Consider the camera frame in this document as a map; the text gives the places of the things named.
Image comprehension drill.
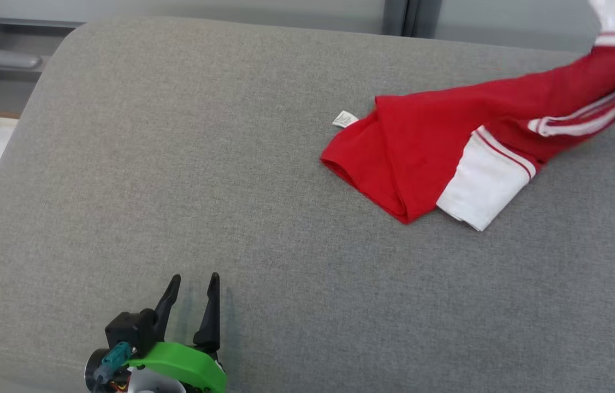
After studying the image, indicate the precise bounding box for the red shirt with white sleeves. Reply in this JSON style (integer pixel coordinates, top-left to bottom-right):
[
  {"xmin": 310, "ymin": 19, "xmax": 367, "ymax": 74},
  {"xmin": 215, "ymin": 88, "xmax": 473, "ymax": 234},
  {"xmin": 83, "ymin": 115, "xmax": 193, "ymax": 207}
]
[{"xmin": 320, "ymin": 0, "xmax": 615, "ymax": 233}]

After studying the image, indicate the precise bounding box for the teal camera cable plug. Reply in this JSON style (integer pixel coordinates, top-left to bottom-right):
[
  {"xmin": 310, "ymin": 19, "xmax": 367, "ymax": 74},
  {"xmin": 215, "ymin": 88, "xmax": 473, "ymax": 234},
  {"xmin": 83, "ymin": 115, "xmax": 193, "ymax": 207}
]
[{"xmin": 94, "ymin": 342, "xmax": 132, "ymax": 383}]

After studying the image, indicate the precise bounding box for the grey curved metal part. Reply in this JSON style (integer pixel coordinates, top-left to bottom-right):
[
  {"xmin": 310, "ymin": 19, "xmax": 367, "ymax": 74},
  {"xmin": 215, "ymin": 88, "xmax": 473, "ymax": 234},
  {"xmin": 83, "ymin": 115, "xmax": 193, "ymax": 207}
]
[{"xmin": 0, "ymin": 33, "xmax": 44, "ymax": 99}]

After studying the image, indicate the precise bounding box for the grey metal frame post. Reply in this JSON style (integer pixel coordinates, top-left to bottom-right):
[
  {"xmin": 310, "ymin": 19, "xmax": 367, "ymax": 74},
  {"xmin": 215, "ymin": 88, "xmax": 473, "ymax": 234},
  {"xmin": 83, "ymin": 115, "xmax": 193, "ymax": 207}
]
[{"xmin": 383, "ymin": 0, "xmax": 443, "ymax": 37}]

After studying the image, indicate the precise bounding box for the grey fabric sofa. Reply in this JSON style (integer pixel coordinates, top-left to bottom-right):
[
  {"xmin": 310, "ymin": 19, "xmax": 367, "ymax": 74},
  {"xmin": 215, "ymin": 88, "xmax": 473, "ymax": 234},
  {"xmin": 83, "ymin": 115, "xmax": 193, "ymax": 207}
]
[{"xmin": 0, "ymin": 15, "xmax": 615, "ymax": 393}]

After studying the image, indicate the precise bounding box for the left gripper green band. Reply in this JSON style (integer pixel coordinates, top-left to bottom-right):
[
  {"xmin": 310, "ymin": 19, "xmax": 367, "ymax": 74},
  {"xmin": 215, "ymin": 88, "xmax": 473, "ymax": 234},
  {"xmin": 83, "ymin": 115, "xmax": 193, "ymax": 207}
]
[{"xmin": 126, "ymin": 272, "xmax": 228, "ymax": 393}]

